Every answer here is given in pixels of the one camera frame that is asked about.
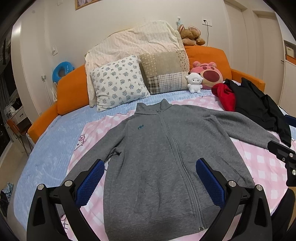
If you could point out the framed wall picture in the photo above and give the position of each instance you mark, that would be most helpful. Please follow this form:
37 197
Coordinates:
82 3

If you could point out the black garment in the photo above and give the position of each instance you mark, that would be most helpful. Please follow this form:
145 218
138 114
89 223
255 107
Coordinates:
260 108

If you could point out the blue ring cushion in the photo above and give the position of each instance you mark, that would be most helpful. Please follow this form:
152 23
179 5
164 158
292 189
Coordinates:
61 70

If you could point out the white wall socket with cable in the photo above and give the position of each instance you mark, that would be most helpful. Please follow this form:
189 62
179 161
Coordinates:
208 24

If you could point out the blue floral white pillow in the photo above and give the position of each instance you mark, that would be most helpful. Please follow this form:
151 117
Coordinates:
118 82

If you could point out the light blue bed sheet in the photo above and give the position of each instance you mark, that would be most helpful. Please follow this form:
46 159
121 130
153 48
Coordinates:
49 160

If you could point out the white wardrobe with shelf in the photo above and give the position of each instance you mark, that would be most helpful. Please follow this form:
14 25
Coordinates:
287 97

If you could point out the brown teddy bear plush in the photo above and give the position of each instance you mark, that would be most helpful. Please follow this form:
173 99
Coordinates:
190 36

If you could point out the large pink striped pillow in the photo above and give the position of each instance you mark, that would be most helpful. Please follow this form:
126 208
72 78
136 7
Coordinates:
151 37

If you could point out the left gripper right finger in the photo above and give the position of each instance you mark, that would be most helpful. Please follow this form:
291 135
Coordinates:
255 221

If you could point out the beige patchwork pillow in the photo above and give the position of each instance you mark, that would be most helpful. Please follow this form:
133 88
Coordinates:
165 71

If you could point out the small white lamb plush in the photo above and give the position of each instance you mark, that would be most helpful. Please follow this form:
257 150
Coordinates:
194 81

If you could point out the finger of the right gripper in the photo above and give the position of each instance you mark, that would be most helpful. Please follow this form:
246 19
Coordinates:
287 156

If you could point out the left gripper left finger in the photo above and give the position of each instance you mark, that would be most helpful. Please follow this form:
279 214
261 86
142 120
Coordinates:
44 222

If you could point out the pink strawberry bear plush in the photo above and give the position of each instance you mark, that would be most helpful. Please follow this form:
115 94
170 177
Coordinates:
211 75

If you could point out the red garment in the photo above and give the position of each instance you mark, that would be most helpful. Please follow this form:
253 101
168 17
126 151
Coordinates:
225 95

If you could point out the grey zip-up sweatshirt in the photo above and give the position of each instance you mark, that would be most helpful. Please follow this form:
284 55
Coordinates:
151 189

